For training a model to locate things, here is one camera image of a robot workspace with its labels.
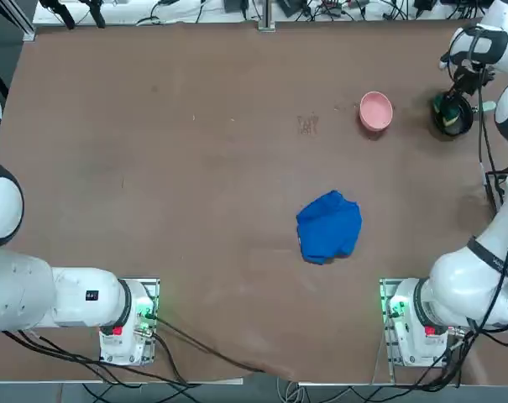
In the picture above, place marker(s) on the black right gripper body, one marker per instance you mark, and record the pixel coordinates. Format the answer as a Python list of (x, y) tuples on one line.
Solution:
[(472, 77)]

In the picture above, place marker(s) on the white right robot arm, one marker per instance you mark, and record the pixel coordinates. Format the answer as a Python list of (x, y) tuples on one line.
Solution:
[(459, 285)]

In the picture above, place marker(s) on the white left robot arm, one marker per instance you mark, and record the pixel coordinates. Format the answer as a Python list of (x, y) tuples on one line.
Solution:
[(69, 298)]

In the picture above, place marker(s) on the pink bowl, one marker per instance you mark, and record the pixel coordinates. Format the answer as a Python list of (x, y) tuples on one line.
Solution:
[(375, 109)]

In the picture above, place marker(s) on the blue cloth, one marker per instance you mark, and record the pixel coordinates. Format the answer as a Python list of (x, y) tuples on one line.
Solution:
[(329, 226)]

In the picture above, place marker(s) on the black tripod leg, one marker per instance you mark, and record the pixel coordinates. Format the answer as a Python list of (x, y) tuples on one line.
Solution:
[(95, 12), (64, 12)]

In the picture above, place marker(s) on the aluminium profile post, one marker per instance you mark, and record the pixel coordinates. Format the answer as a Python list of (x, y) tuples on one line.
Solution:
[(266, 14)]

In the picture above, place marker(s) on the aluminium corner rail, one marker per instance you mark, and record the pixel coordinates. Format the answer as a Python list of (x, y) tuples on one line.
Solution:
[(27, 27)]

